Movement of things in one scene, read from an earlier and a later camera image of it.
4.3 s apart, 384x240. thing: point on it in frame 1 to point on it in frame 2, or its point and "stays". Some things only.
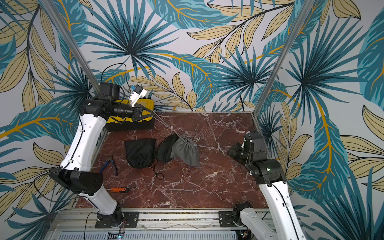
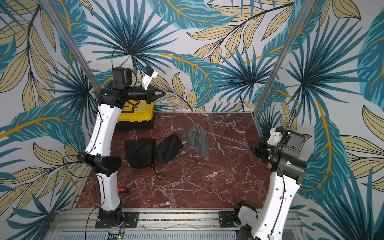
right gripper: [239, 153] to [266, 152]
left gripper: [137, 112] to [150, 94]
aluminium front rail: [150, 220] stays
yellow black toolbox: [127, 124] stays
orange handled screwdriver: [114, 189] stays
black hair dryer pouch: [139, 152] stays
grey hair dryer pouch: [184, 152] to [196, 139]
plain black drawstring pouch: [162, 153] stays
